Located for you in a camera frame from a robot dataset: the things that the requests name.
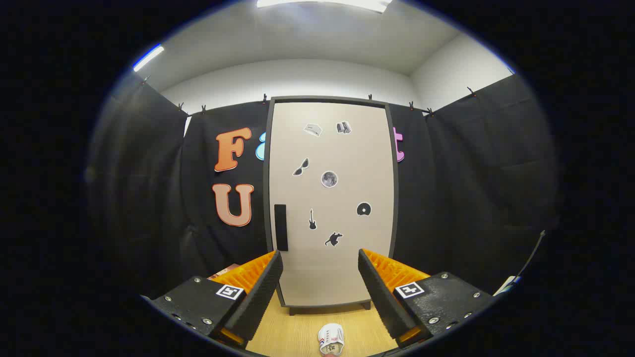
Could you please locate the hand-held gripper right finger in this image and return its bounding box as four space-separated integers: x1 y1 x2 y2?
358 248 497 348

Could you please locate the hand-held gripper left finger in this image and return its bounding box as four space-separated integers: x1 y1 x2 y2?
141 249 284 348

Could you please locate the white shoe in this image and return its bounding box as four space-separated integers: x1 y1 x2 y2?
318 323 345 356

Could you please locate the black door handle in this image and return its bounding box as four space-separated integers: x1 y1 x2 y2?
274 204 289 251

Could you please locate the grey shoe cabinet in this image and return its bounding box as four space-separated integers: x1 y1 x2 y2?
263 95 400 316

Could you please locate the white device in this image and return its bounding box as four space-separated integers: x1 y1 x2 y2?
494 276 521 297

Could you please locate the black backdrop cloth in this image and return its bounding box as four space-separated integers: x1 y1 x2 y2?
89 74 559 298

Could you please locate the row of black cloth clips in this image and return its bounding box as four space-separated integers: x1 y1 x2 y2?
141 74 478 117

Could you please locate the narrow ceiling light strip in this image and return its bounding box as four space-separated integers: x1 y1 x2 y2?
132 45 165 71

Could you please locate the large ceiling light panel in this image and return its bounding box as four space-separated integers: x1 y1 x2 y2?
256 0 392 13

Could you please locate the black cable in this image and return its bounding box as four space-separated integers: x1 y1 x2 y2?
516 230 546 278

